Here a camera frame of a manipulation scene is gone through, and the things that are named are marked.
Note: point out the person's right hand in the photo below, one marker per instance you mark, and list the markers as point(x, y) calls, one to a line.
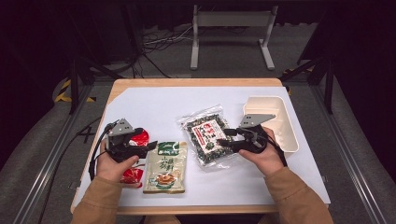
point(264, 161)

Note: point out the person's left hand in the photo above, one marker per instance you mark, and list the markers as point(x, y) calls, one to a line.
point(109, 169)

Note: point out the clear seaweed packet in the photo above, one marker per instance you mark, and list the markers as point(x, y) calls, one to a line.
point(205, 133)

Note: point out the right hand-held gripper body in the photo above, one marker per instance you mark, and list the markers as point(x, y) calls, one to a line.
point(252, 122)

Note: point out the red seasoning packet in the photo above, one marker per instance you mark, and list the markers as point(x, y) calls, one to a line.
point(132, 177)

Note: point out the green and beige food packet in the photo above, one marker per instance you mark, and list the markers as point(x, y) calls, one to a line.
point(165, 171)

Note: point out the black metal stand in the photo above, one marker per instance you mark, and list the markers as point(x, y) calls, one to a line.
point(328, 90)
point(74, 84)

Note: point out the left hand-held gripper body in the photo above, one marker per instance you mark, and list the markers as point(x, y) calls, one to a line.
point(120, 129)

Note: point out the white metal desk frame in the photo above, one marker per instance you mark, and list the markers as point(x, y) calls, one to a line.
point(230, 18)

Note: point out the yellow and black hazard tape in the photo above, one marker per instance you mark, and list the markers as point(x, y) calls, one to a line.
point(63, 88)

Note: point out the white table sheet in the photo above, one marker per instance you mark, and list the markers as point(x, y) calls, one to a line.
point(174, 102)

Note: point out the cream plastic container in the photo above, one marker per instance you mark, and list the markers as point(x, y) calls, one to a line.
point(264, 104)

